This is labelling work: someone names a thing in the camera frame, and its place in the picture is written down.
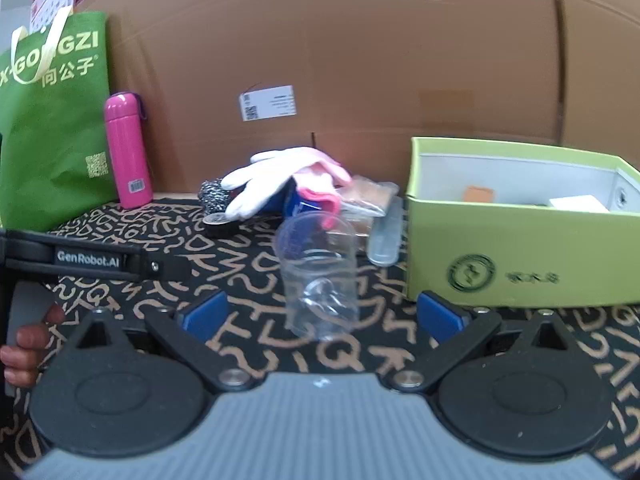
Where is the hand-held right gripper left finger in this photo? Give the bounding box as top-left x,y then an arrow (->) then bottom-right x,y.
65,290 -> 256,393

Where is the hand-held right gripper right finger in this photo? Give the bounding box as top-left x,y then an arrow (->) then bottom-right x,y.
392,290 -> 581,393

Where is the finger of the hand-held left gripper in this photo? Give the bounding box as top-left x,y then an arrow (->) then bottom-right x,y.
142,251 -> 195,281

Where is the black tape roll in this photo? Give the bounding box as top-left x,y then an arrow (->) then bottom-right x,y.
202,213 -> 252,239

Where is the steel wool scrubber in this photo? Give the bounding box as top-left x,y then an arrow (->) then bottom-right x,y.
199,177 -> 236,213

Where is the green cardboard box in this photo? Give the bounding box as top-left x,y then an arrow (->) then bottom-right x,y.
404,136 -> 640,307

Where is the clear plastic cup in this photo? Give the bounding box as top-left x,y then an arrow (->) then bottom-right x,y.
275,211 -> 358,343

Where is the white work glove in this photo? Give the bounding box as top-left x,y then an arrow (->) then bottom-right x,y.
220,146 -> 321,220

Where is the pink glove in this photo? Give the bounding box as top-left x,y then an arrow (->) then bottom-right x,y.
295,157 -> 353,231

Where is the person's left hand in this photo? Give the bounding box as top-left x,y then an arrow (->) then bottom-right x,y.
0,304 -> 67,389

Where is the clear plastic toothbrush case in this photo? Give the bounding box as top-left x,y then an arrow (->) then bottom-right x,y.
367,197 -> 407,266

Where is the pink thermos bottle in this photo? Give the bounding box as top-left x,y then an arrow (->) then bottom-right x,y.
103,91 -> 153,210

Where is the green paper shopping bag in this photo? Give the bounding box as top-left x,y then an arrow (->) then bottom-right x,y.
0,7 -> 118,233

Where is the orange card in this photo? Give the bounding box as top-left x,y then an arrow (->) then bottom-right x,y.
462,185 -> 496,204

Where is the small gold box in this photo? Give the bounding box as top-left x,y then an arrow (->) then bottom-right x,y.
345,176 -> 399,218

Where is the blue plastic cube box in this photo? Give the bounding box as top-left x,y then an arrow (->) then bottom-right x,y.
262,182 -> 323,216

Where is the white shipping label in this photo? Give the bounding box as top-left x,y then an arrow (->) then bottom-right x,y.
240,86 -> 295,122

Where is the large brown cardboard box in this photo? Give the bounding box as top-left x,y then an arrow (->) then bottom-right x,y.
75,0 -> 640,201

